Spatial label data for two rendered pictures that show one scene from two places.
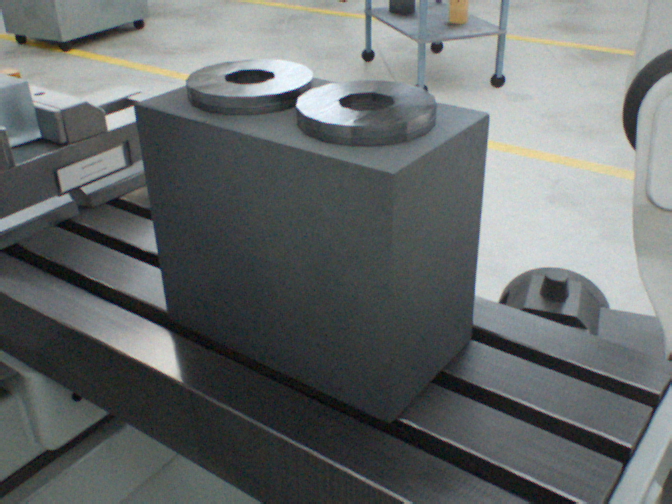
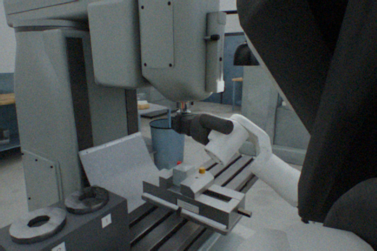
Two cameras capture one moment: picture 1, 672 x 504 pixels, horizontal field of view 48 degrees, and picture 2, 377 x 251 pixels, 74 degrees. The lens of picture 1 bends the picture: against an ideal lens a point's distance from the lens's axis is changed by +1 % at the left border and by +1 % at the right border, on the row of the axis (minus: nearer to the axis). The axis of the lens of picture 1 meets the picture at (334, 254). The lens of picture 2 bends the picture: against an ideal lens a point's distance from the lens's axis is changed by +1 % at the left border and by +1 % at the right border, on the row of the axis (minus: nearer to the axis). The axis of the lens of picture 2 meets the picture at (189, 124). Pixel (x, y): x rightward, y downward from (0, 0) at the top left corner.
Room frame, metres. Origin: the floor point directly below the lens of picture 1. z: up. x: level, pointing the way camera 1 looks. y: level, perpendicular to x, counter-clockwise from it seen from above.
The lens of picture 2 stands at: (0.73, -0.44, 1.43)
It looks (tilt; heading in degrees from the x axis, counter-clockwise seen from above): 15 degrees down; 87
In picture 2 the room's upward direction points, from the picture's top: straight up
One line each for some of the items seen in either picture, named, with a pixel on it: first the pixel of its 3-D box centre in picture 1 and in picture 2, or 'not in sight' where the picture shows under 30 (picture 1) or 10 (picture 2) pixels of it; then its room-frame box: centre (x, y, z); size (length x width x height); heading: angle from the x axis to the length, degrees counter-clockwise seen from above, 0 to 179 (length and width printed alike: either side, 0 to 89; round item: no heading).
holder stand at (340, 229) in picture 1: (311, 219); (70, 249); (0.50, 0.02, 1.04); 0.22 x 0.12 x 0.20; 53
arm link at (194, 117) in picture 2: not in sight; (198, 126); (0.79, 0.26, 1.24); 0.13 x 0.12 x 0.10; 28
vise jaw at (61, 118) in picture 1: (46, 110); (197, 183); (0.79, 0.31, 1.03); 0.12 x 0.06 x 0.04; 53
